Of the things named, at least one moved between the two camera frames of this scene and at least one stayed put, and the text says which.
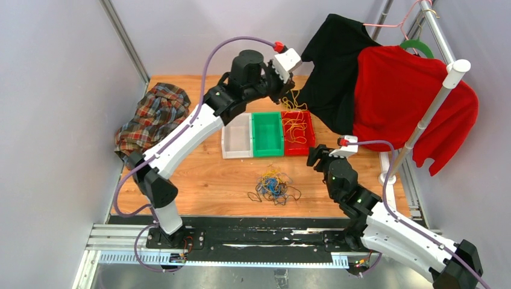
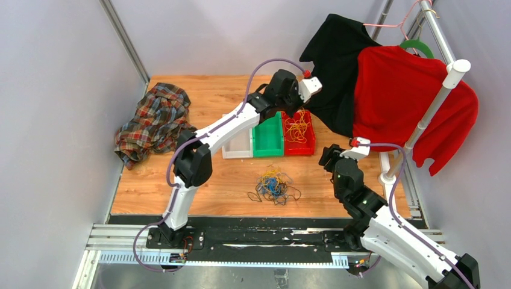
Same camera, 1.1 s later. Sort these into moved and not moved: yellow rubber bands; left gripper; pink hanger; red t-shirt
Moved: left gripper
Not moved: red t-shirt; yellow rubber bands; pink hanger
